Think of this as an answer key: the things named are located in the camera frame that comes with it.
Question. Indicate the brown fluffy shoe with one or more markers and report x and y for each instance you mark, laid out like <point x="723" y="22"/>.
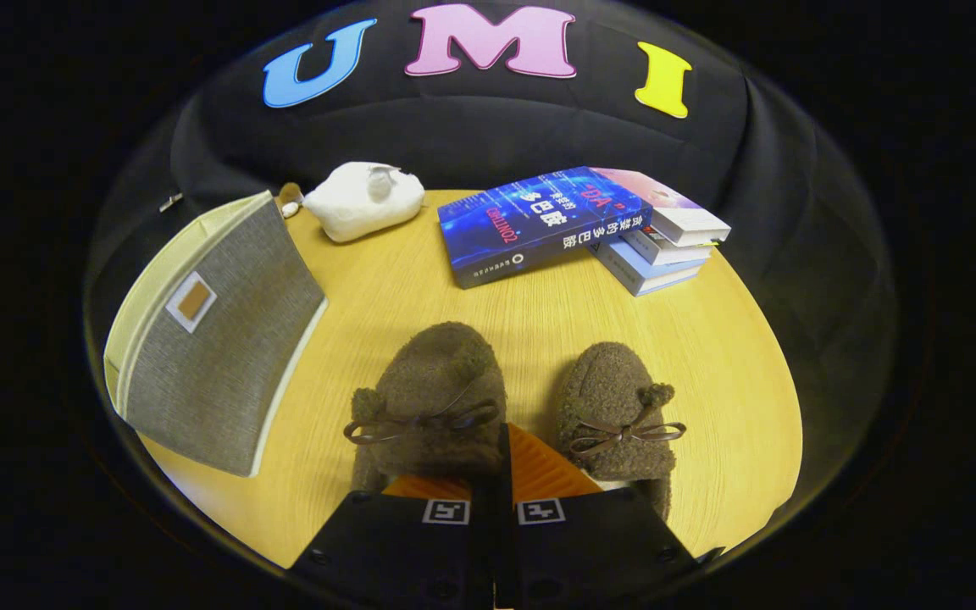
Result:
<point x="611" y="390"/>
<point x="437" y="373"/>

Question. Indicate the small brown plush toy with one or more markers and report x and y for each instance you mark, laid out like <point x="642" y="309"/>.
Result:
<point x="289" y="199"/>

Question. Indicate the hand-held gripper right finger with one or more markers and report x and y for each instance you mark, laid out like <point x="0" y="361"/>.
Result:
<point x="598" y="551"/>

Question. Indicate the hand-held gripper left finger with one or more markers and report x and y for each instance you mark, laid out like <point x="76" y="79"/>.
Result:
<point x="395" y="551"/>

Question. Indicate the white plush toy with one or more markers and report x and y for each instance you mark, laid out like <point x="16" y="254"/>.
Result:
<point x="361" y="203"/>

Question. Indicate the dark blue book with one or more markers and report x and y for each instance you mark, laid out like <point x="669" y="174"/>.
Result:
<point x="530" y="224"/>

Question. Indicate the white book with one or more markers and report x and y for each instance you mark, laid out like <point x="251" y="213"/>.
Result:
<point x="666" y="250"/>

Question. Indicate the grey fabric storage box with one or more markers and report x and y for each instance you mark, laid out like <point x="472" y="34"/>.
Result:
<point x="217" y="356"/>

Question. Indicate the pink cover book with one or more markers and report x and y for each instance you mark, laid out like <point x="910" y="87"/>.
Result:
<point x="674" y="212"/>

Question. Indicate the light blue book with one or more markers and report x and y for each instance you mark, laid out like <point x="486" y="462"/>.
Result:
<point x="649" y="275"/>

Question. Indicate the silver metal clip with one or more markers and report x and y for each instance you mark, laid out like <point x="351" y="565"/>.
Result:
<point x="170" y="202"/>

